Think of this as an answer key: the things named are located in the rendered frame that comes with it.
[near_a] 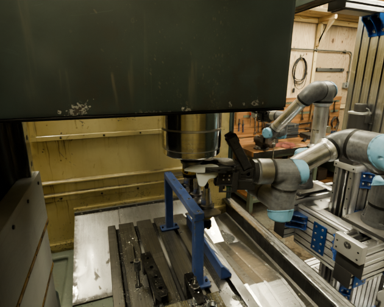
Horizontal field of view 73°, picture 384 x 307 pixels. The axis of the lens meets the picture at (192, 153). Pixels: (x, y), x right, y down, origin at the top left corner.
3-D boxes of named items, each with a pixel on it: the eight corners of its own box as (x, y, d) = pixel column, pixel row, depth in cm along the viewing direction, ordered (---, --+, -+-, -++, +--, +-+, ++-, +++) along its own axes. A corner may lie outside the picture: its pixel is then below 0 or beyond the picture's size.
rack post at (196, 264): (206, 277, 108) (207, 213, 99) (211, 286, 103) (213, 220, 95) (183, 283, 104) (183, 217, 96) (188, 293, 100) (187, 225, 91)
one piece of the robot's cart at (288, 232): (312, 219, 186) (314, 208, 184) (324, 226, 177) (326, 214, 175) (272, 229, 173) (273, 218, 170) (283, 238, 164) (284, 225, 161)
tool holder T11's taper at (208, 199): (199, 201, 103) (199, 186, 101) (208, 200, 104) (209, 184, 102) (203, 206, 99) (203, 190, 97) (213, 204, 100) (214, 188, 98)
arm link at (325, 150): (339, 120, 104) (236, 172, 93) (365, 124, 94) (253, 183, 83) (342, 145, 108) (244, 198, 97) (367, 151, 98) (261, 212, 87)
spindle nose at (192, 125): (161, 145, 78) (160, 105, 75) (213, 144, 80) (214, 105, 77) (163, 162, 63) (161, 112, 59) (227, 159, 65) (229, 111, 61)
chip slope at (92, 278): (203, 223, 200) (203, 192, 193) (252, 289, 137) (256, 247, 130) (78, 247, 172) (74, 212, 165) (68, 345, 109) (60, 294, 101)
